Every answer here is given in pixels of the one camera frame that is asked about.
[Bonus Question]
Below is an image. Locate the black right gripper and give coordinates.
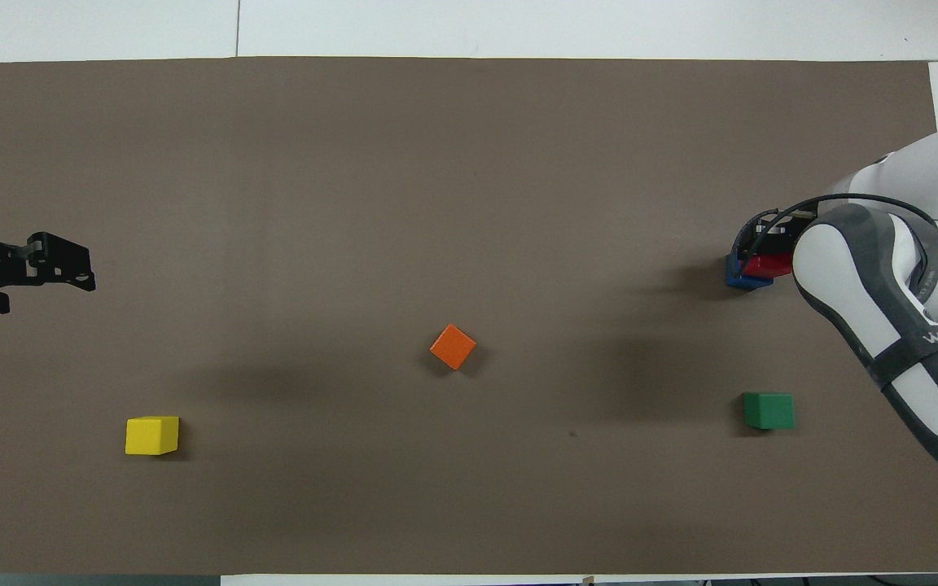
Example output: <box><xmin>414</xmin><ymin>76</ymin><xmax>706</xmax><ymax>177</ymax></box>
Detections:
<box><xmin>749</xmin><ymin>208</ymin><xmax>819</xmax><ymax>260</ymax></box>

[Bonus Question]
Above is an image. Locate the red wooden block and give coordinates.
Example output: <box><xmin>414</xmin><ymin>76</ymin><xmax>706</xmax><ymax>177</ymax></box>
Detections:
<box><xmin>742</xmin><ymin>250</ymin><xmax>796</xmax><ymax>278</ymax></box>

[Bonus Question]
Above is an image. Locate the blue wooden block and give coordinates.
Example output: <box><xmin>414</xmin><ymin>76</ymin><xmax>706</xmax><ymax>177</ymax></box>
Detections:
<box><xmin>725</xmin><ymin>253</ymin><xmax>776</xmax><ymax>292</ymax></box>

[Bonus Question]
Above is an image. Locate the green wooden block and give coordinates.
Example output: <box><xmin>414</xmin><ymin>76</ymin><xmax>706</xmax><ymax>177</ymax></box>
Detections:
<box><xmin>742</xmin><ymin>391</ymin><xmax>796</xmax><ymax>431</ymax></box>

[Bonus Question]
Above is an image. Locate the yellow wooden block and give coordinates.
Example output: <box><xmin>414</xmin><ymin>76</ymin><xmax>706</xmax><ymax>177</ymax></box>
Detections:
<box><xmin>125</xmin><ymin>415</ymin><xmax>181</xmax><ymax>457</ymax></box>

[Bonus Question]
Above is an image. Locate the orange wooden block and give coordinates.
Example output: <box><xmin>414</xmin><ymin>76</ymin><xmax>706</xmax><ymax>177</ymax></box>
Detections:
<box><xmin>429</xmin><ymin>323</ymin><xmax>477</xmax><ymax>372</ymax></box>

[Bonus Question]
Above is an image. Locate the brown table mat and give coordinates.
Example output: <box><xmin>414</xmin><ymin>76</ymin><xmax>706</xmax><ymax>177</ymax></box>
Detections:
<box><xmin>0</xmin><ymin>55</ymin><xmax>938</xmax><ymax>577</ymax></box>

